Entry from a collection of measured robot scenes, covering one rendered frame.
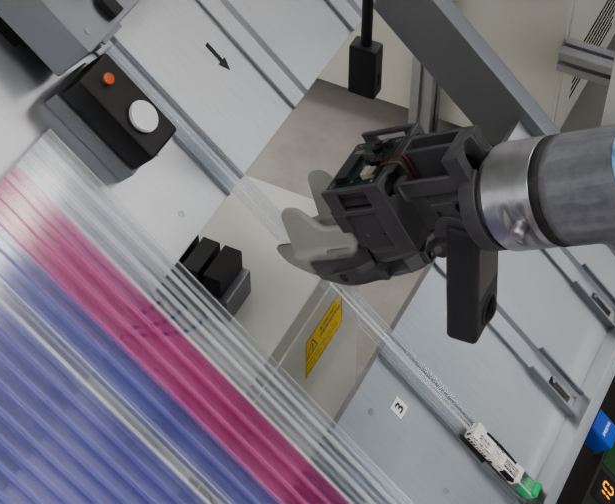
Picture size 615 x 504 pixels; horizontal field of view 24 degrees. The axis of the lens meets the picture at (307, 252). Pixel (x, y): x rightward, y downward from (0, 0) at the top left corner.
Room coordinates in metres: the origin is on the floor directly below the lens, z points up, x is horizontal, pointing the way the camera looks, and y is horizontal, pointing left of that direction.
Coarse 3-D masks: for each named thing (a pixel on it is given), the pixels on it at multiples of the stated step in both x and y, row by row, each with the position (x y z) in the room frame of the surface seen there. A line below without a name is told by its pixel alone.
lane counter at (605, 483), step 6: (600, 474) 0.72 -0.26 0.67; (606, 474) 0.73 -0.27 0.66; (600, 480) 0.72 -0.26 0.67; (606, 480) 0.72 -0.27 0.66; (594, 486) 0.71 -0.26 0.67; (600, 486) 0.71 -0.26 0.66; (606, 486) 0.72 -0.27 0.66; (612, 486) 0.72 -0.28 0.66; (594, 492) 0.71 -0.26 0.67; (600, 492) 0.71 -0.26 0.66; (606, 492) 0.71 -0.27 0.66; (612, 492) 0.71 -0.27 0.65; (594, 498) 0.70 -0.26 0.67; (600, 498) 0.70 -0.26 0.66; (606, 498) 0.71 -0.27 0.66; (612, 498) 0.71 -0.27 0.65
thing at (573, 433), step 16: (608, 336) 0.84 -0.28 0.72; (608, 352) 0.81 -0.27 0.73; (592, 368) 0.80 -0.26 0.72; (608, 368) 0.79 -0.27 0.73; (592, 384) 0.78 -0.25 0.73; (608, 384) 0.78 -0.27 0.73; (576, 400) 0.77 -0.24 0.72; (592, 400) 0.76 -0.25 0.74; (576, 416) 0.74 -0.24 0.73; (592, 416) 0.74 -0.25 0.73; (560, 432) 0.73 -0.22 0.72; (576, 432) 0.72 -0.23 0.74; (560, 448) 0.71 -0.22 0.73; (576, 448) 0.71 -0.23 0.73; (544, 464) 0.70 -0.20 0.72; (560, 464) 0.69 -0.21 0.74; (544, 480) 0.68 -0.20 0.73; (560, 480) 0.68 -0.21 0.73; (544, 496) 0.66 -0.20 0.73
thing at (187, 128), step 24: (120, 48) 0.83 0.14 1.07; (144, 72) 0.82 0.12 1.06; (168, 96) 0.82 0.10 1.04; (192, 120) 0.81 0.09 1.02; (192, 144) 0.80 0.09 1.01; (216, 144) 0.80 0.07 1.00; (216, 168) 0.79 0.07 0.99; (240, 192) 0.78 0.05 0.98; (264, 216) 0.77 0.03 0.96; (288, 240) 0.76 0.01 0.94; (336, 288) 0.74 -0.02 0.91; (360, 312) 0.73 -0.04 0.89; (384, 336) 0.72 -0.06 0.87; (408, 360) 0.72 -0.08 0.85; (432, 384) 0.71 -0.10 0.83; (456, 408) 0.70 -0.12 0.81; (528, 480) 0.67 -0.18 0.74
